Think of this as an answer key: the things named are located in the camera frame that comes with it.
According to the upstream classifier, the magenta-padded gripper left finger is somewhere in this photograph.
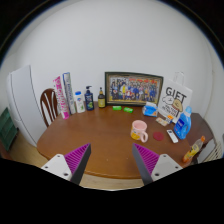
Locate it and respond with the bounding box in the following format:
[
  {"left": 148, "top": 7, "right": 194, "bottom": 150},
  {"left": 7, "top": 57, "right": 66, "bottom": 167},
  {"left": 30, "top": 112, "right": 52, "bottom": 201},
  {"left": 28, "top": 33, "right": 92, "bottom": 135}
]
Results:
[{"left": 40, "top": 143, "right": 92, "bottom": 186}]

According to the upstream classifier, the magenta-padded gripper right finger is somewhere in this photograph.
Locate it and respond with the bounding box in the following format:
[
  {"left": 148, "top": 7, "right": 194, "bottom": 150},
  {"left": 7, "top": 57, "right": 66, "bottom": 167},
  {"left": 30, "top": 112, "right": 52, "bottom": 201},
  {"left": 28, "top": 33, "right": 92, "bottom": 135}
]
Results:
[{"left": 132, "top": 143, "right": 184, "bottom": 186}]

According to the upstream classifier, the orange-capped drink bottle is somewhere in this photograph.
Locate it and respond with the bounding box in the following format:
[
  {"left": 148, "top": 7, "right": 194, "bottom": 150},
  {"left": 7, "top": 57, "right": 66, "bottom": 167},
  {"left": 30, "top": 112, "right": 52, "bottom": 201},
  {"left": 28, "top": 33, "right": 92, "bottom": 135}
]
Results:
[{"left": 182, "top": 135, "right": 206, "bottom": 164}]

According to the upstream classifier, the flat round red coaster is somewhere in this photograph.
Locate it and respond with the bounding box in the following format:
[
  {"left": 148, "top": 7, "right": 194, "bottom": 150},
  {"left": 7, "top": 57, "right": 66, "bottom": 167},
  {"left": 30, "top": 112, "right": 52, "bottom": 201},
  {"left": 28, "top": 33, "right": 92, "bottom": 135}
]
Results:
[{"left": 152, "top": 131, "right": 165, "bottom": 142}]

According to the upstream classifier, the white remote control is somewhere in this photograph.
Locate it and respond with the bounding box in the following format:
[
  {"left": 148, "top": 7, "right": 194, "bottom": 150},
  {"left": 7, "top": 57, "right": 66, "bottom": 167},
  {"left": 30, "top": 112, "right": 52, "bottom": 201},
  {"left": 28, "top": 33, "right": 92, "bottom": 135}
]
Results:
[{"left": 166, "top": 129, "right": 180, "bottom": 144}]

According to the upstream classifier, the blue detergent bottle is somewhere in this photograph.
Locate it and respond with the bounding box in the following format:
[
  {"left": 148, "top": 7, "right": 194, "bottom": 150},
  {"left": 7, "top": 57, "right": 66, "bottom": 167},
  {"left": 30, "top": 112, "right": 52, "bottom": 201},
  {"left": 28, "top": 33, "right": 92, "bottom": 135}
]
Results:
[{"left": 173, "top": 105, "right": 193, "bottom": 141}]

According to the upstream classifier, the pink mug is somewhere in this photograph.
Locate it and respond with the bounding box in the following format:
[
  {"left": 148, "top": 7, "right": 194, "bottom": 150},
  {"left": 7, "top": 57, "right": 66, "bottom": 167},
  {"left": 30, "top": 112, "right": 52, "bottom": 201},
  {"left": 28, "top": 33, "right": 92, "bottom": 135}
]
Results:
[{"left": 130, "top": 119, "right": 149, "bottom": 144}]

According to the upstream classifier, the small patterned snack packet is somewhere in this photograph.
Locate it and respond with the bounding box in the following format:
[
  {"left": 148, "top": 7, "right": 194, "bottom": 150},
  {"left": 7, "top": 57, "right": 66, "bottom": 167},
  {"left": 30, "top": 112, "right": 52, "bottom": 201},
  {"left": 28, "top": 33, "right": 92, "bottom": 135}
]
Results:
[{"left": 155, "top": 116, "right": 170, "bottom": 127}]

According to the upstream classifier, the white radiator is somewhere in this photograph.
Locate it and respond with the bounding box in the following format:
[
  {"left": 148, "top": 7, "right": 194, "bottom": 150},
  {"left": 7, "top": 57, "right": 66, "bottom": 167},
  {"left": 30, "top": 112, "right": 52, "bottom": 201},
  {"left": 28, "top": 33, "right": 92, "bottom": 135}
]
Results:
[{"left": 196, "top": 138, "right": 224, "bottom": 164}]

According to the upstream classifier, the dark wooden side table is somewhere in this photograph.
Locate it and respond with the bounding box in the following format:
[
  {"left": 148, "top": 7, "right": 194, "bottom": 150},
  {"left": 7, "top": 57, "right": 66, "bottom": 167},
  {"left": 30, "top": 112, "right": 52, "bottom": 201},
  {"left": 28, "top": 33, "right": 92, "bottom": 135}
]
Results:
[{"left": 189, "top": 112, "right": 215, "bottom": 148}]

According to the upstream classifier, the blue tissue pack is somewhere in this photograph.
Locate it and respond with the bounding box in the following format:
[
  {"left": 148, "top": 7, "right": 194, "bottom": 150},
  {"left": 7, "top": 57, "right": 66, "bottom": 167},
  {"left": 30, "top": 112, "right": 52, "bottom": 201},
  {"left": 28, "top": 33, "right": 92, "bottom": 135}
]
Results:
[{"left": 142, "top": 101, "right": 159, "bottom": 118}]

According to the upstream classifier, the wooden chair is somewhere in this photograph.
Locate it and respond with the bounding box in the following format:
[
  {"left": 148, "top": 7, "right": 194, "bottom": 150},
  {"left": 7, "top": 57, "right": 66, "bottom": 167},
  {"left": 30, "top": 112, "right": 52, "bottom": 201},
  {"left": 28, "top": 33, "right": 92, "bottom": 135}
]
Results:
[{"left": 39, "top": 88, "right": 61, "bottom": 128}]

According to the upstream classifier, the green crate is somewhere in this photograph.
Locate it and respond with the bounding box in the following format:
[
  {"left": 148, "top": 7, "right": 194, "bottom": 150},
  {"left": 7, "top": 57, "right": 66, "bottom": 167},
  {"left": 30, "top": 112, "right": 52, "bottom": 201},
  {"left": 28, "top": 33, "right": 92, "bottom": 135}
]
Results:
[{"left": 0, "top": 107, "right": 18, "bottom": 153}]

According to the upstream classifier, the white shampoo bottle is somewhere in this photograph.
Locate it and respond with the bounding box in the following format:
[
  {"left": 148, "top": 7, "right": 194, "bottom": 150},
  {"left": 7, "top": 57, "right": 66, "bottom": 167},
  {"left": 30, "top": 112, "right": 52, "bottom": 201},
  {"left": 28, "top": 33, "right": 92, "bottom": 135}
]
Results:
[{"left": 74, "top": 91, "right": 86, "bottom": 114}]

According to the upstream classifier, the tall pink box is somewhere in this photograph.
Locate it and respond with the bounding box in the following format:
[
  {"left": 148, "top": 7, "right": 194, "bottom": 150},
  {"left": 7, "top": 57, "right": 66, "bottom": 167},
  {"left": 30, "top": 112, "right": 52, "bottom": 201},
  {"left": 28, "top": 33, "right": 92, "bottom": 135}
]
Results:
[{"left": 53, "top": 75, "right": 70, "bottom": 120}]

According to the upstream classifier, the white gift bag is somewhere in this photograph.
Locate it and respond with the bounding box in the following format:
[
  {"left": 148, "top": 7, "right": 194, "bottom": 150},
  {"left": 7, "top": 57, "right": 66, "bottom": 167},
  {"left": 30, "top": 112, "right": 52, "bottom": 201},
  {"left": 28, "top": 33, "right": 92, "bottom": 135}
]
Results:
[{"left": 157, "top": 71, "right": 194, "bottom": 124}]

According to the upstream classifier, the dark blue pump bottle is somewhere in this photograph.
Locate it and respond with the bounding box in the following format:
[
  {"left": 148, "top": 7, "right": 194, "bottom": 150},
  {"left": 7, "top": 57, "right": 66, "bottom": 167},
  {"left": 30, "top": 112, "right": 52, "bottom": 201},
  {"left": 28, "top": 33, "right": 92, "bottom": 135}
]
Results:
[{"left": 84, "top": 85, "right": 95, "bottom": 112}]

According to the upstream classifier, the dark amber pump bottle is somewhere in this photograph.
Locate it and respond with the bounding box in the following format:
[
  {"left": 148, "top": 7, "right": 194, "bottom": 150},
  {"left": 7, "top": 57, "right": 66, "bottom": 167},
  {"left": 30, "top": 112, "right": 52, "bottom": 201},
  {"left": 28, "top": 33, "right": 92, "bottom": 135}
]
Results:
[{"left": 97, "top": 87, "right": 107, "bottom": 109}]

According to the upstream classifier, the framed group photo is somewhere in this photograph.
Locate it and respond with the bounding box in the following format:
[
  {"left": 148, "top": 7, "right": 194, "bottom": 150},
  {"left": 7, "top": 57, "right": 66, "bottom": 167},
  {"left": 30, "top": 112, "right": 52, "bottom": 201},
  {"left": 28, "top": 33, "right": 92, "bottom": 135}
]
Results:
[{"left": 104, "top": 71, "right": 164, "bottom": 107}]

